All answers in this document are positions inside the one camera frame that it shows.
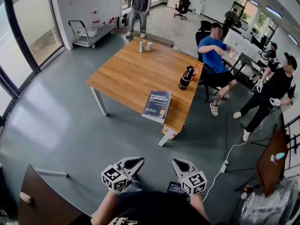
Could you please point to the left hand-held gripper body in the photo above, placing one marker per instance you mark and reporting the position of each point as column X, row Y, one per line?
column 114, row 178

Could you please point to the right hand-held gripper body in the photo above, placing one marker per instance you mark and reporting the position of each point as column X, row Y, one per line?
column 194, row 183

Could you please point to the dark blue book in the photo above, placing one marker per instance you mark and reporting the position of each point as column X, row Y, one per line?
column 156, row 105

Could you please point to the person's right forearm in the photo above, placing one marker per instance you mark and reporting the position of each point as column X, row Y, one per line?
column 199, row 206

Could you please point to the person's left forearm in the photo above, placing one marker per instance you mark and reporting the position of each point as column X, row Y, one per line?
column 104, row 207

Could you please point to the black smartphone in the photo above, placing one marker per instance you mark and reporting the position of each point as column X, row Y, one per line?
column 174, row 187

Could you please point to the person's black shirt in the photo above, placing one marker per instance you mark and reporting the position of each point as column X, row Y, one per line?
column 154, row 210

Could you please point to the colourful box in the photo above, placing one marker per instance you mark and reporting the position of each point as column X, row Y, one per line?
column 167, row 130

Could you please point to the dark brown desk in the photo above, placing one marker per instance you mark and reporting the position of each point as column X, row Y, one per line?
column 47, row 205

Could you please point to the dark brown board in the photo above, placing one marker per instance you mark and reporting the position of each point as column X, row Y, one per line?
column 269, row 170

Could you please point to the clear plastic sheet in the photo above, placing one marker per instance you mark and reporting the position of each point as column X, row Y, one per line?
column 269, row 207

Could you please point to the beige desk knob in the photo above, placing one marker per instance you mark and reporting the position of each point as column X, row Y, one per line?
column 25, row 197

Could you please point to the black insulated bottle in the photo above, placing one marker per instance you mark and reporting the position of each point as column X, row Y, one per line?
column 185, row 78

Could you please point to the wooden table with white legs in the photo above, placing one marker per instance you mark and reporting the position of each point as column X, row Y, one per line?
column 131, row 74

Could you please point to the red cup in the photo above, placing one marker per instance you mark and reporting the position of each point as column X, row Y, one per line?
column 195, row 73

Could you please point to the white drink can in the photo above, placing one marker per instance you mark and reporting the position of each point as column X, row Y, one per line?
column 142, row 46

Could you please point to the small white carton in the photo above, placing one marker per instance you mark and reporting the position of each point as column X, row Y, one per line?
column 149, row 46

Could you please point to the grey platform trolley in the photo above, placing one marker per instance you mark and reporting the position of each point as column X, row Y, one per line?
column 98, row 35

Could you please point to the white desk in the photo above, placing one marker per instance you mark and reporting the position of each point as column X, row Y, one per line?
column 239, row 43

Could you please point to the white floor fan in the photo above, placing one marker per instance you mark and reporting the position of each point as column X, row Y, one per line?
column 122, row 21

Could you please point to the clear water jug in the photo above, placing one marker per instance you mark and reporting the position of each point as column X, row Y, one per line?
column 95, row 20

